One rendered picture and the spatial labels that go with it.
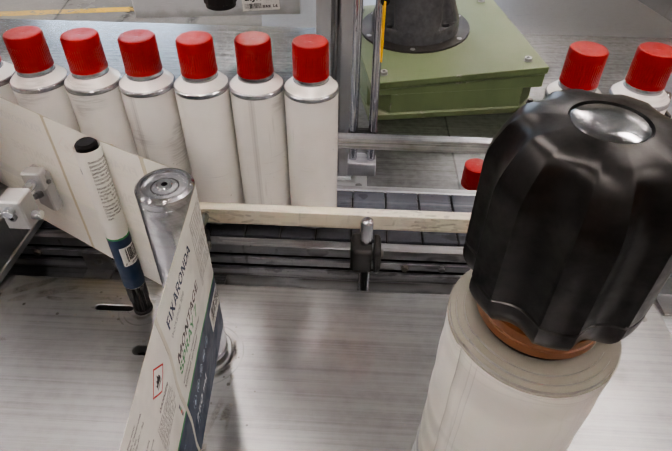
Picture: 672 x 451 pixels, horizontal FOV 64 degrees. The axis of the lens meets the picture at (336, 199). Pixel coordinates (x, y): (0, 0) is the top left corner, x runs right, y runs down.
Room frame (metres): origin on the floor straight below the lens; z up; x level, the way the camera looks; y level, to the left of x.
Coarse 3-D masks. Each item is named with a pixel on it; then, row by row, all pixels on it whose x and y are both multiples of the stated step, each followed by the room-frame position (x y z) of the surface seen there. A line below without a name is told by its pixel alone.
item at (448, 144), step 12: (348, 144) 0.48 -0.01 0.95; (360, 144) 0.48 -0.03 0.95; (372, 144) 0.48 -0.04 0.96; (384, 144) 0.48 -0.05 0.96; (396, 144) 0.48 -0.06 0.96; (408, 144) 0.48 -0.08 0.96; (420, 144) 0.48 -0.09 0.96; (432, 144) 0.48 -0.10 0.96; (444, 144) 0.48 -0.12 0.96; (456, 144) 0.48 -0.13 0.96; (468, 144) 0.48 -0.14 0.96; (480, 144) 0.48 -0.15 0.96
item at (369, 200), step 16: (368, 192) 0.49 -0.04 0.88; (368, 208) 0.46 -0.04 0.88; (384, 208) 0.46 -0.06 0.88; (400, 208) 0.46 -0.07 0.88; (416, 208) 0.46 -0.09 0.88; (432, 208) 0.46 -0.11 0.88; (448, 208) 0.46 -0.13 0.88; (464, 208) 0.46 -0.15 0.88; (48, 224) 0.43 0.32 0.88; (208, 224) 0.43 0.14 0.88; (240, 224) 0.43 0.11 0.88; (320, 240) 0.41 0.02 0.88; (336, 240) 0.41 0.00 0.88; (384, 240) 0.41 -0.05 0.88; (400, 240) 0.41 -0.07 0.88; (416, 240) 0.41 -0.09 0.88; (432, 240) 0.41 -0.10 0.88; (448, 240) 0.41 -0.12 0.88; (464, 240) 0.41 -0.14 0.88
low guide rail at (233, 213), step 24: (216, 216) 0.42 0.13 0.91; (240, 216) 0.42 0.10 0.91; (264, 216) 0.42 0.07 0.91; (288, 216) 0.41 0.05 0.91; (312, 216) 0.41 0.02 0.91; (336, 216) 0.41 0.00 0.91; (360, 216) 0.41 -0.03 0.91; (384, 216) 0.41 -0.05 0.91; (408, 216) 0.41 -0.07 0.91; (432, 216) 0.41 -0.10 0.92; (456, 216) 0.41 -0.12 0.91
